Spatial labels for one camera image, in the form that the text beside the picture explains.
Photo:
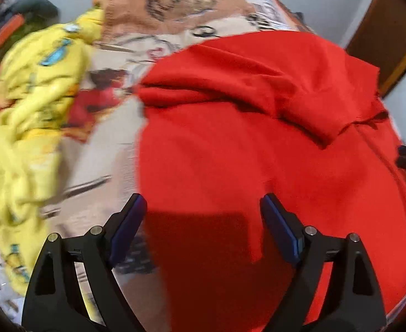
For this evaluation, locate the red zip jacket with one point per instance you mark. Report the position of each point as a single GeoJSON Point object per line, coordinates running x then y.
{"type": "Point", "coordinates": [241, 152]}

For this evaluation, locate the orange box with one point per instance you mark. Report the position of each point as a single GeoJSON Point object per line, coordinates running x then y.
{"type": "Point", "coordinates": [7, 31]}

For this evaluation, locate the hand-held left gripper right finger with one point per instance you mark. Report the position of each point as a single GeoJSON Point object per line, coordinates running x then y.
{"type": "Point", "coordinates": [281, 230]}

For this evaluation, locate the wooden wardrobe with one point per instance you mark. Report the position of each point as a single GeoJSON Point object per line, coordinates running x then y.
{"type": "Point", "coordinates": [383, 31]}

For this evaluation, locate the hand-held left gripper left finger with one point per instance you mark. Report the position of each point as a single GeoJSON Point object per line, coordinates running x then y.
{"type": "Point", "coordinates": [127, 230]}

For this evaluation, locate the yellow printed garment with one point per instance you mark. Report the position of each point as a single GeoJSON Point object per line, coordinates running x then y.
{"type": "Point", "coordinates": [36, 93]}

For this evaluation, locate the pile of dark clothes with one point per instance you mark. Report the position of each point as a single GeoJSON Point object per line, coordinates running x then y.
{"type": "Point", "coordinates": [33, 7]}

